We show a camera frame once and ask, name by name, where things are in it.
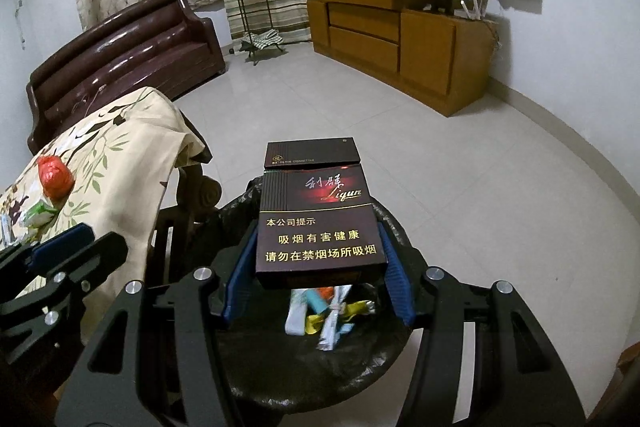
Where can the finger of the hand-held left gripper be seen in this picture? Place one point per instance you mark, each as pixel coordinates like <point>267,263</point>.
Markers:
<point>100,259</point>
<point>65,241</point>

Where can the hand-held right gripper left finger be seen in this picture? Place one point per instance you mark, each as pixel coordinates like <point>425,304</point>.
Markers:
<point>235,292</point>

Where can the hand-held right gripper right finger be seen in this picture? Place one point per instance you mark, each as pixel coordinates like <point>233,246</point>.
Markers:
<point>400,292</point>

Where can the yellow wrapper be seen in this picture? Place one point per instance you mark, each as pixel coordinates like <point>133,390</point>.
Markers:
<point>359,308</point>

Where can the small white tube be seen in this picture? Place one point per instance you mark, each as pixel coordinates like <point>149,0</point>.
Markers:
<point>295,317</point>

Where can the dark cigarette box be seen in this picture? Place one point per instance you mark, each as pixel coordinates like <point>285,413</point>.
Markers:
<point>320,247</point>

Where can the trash bin black bag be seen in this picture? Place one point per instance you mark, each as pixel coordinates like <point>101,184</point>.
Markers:
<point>300,372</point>

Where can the green white wrapper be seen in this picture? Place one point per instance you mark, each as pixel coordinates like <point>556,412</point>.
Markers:
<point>37,214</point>

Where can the long white blue box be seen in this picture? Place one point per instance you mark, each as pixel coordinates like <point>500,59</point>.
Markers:
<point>5,227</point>

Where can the red plastic bag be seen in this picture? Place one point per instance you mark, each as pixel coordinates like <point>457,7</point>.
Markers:
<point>55,177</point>

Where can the dark carved wooden chair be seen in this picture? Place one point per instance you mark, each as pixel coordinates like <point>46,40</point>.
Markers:
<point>195,192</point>

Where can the beige floral printed blanket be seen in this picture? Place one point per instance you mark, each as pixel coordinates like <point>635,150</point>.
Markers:
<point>125,147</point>

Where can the dark brown leather sofa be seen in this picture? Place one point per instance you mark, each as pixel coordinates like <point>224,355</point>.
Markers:
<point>125,52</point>

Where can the wooden cabinet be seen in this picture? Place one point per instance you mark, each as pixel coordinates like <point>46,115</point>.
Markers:
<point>425,57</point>

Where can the striped cloth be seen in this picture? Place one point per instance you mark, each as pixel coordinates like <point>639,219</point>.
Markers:
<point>262,41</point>

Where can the white router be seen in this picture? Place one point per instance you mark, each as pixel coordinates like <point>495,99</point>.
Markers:
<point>466,11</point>

